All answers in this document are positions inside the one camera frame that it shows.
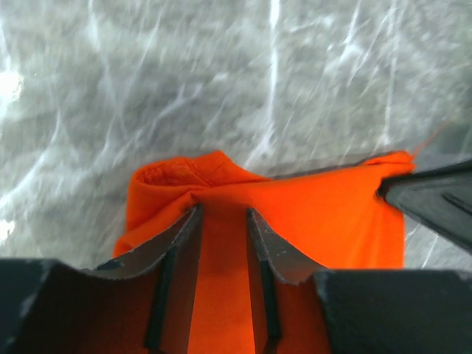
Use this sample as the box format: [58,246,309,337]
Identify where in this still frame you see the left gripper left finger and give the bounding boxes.
[86,205,203,350]

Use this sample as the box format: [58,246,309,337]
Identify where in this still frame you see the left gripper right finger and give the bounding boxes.
[246,208,326,349]

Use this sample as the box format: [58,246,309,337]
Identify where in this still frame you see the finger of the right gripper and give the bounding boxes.
[378,160,471,253]

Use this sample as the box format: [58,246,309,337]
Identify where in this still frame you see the orange t shirt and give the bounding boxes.
[114,151,414,353]

